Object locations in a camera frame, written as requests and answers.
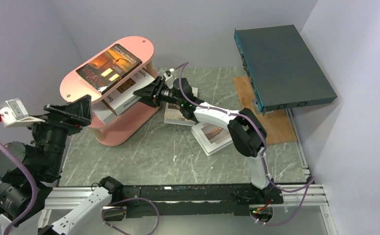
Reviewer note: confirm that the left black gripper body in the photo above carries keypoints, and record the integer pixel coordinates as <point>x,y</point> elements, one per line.
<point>53,135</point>

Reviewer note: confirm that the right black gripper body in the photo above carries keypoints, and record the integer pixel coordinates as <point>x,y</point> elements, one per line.
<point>164,94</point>

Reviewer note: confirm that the white Insoia travel book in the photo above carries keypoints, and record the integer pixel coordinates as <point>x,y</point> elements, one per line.
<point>104,115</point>

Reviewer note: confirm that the beige cup cover book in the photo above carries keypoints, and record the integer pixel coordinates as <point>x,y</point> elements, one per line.
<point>172,115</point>

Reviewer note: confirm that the white Decorate Furniture book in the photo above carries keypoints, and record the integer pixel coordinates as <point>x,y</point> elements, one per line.
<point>123,97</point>

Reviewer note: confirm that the dark orange Edward Tulane novel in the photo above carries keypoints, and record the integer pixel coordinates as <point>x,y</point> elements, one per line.
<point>108,68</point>

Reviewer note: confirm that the white fashion cover magazine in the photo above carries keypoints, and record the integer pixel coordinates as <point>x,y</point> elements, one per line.
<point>211,138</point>

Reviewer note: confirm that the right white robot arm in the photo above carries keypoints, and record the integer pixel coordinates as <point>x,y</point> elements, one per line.
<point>246,132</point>

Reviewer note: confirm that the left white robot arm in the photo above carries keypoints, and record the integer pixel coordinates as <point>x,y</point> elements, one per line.
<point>27,171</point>

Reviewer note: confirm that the pink three-tier shelf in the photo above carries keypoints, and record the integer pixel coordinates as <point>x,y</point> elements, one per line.
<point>126,124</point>

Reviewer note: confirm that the brown wooden board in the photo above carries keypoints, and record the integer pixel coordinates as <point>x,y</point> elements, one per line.
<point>277,124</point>

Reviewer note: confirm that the dark teal flat box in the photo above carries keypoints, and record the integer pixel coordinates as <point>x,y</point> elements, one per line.
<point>281,70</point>

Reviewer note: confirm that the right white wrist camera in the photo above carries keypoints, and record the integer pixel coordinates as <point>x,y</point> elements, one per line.
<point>169,76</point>

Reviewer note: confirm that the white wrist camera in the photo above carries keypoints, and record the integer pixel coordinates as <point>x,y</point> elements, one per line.
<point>169,76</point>
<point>14,114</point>

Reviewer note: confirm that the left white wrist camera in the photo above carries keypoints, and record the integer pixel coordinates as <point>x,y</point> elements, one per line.
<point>14,114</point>

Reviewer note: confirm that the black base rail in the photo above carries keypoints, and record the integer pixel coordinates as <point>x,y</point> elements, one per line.
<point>199,199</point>

